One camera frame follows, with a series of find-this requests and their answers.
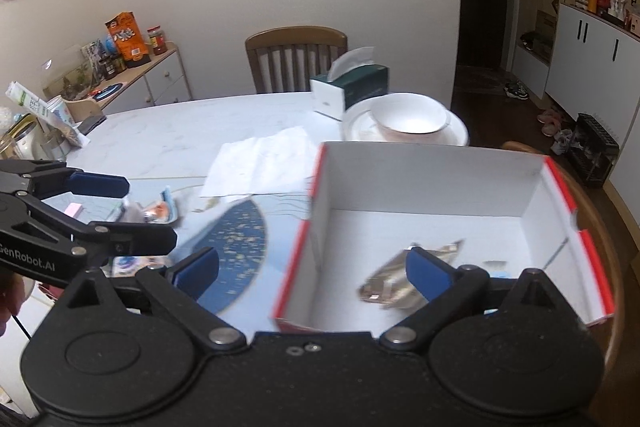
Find pink sticky note pad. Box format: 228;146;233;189
64;202;82;218

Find brown foil snack packet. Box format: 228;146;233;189
357;239;464;310

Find silver chicken snack pouch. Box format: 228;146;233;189
116;186;179;225

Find person's hand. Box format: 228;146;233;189
0;269;26;335

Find white red cardboard box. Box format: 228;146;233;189
272;142;615;335

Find white sideboard cabinet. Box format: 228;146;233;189
94;42;193;115

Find white paper napkins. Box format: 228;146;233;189
201;127;319;197

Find orange snack bag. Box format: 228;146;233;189
105;12;151;68

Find red lidded jar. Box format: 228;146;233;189
146;25;167;55

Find white plate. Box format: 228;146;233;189
342;100;470;146

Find black shoe rack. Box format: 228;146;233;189
567;113;620;187

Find green white tissue box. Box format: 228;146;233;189
310;46;390;120

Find wooden dining chair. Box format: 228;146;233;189
244;25;348;94

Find white wall cabinet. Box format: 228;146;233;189
546;0;639;145

